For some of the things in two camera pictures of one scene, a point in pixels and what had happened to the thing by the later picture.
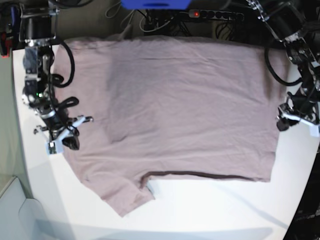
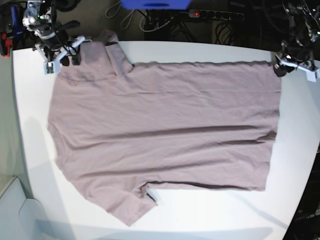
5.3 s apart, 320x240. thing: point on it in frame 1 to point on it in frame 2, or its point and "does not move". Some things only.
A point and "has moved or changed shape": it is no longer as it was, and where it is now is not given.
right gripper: [303, 105] to [302, 54]
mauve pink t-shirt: [168, 107] has moved or changed shape
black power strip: [222, 15] does not move
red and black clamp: [6, 42] does not move
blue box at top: [155, 4] does not move
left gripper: [55, 122] to [60, 47]
